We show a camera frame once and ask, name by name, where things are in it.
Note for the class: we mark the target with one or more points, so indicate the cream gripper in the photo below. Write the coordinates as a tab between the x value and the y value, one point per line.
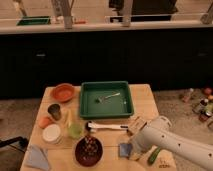
135	154

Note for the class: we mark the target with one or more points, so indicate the blue sponge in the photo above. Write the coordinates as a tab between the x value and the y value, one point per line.
125	149

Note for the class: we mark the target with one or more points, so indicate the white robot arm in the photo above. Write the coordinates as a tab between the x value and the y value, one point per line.
156	133

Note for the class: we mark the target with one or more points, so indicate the green plastic cup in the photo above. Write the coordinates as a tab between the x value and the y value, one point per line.
75	130

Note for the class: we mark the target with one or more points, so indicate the dark metal cup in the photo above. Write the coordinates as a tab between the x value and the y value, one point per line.
55	111

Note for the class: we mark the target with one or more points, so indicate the green cucumber toy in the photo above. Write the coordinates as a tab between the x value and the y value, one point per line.
153	156

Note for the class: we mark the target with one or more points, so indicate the dark maroon bowl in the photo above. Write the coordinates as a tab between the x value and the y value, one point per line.
88	151

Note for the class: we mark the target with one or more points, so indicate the green plastic tray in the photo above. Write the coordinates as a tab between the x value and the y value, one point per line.
115	107

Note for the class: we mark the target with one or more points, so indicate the silver fork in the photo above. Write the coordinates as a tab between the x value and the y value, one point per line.
101	99

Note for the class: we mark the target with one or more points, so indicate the yellow banana toy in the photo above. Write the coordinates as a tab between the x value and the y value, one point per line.
69	118

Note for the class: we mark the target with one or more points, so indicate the bottles on floor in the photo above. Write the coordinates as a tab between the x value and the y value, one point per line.
204	108

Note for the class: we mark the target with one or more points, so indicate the orange bowl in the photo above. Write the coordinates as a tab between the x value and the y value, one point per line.
63	92

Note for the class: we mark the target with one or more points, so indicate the blue folded cloth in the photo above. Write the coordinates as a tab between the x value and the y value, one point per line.
37	158

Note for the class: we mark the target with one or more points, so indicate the orange carrot toy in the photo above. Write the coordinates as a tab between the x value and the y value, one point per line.
44	122

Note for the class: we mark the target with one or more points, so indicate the green tray on counter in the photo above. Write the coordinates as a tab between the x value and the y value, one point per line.
35	20

